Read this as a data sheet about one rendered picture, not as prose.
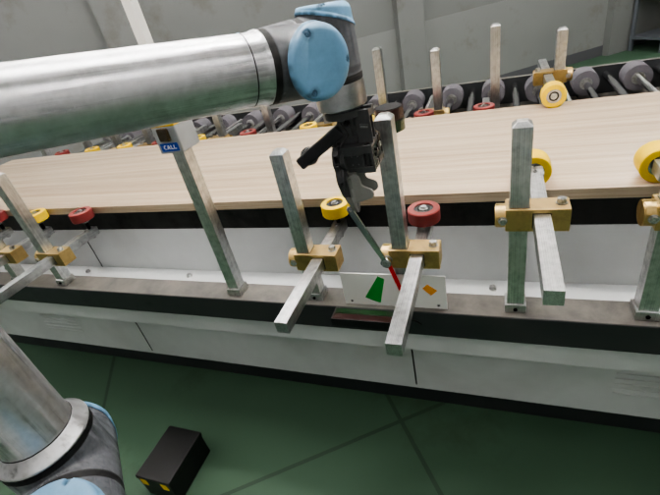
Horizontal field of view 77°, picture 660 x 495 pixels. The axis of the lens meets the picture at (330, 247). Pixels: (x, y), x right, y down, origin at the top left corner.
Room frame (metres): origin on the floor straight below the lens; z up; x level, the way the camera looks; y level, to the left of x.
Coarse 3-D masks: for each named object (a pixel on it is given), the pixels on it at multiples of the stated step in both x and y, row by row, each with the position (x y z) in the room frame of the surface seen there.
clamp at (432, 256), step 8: (416, 240) 0.82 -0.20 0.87; (424, 240) 0.82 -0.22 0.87; (440, 240) 0.80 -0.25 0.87; (384, 248) 0.82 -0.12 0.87; (408, 248) 0.80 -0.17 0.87; (416, 248) 0.79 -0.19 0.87; (424, 248) 0.78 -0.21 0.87; (432, 248) 0.77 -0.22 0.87; (440, 248) 0.78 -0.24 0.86; (392, 256) 0.80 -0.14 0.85; (400, 256) 0.80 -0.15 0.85; (408, 256) 0.79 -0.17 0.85; (424, 256) 0.77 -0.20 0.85; (432, 256) 0.76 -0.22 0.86; (440, 256) 0.77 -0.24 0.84; (392, 264) 0.81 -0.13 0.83; (400, 264) 0.80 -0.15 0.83; (424, 264) 0.77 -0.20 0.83; (432, 264) 0.76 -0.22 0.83; (440, 264) 0.77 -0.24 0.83
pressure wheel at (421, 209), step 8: (424, 200) 0.94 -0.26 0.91; (408, 208) 0.92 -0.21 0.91; (416, 208) 0.91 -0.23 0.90; (424, 208) 0.90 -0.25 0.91; (432, 208) 0.89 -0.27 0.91; (408, 216) 0.91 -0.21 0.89; (416, 216) 0.87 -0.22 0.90; (424, 216) 0.87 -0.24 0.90; (432, 216) 0.87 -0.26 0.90; (440, 216) 0.89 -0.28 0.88; (416, 224) 0.88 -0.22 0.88; (424, 224) 0.87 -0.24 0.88; (432, 224) 0.86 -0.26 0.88
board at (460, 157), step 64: (320, 128) 1.83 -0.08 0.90; (448, 128) 1.45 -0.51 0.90; (576, 128) 1.18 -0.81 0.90; (640, 128) 1.07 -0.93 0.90; (64, 192) 1.78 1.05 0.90; (128, 192) 1.57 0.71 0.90; (256, 192) 1.27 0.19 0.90; (320, 192) 1.15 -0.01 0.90; (448, 192) 0.96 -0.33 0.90; (576, 192) 0.83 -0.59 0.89; (640, 192) 0.78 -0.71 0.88
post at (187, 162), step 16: (176, 160) 1.03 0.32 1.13; (192, 160) 1.03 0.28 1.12; (192, 176) 1.02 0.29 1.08; (192, 192) 1.02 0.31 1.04; (208, 192) 1.04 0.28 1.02; (208, 208) 1.02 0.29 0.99; (208, 224) 1.02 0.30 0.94; (208, 240) 1.03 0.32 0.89; (224, 240) 1.03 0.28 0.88; (224, 256) 1.02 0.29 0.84; (224, 272) 1.03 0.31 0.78; (240, 272) 1.05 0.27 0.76; (240, 288) 1.02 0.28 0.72
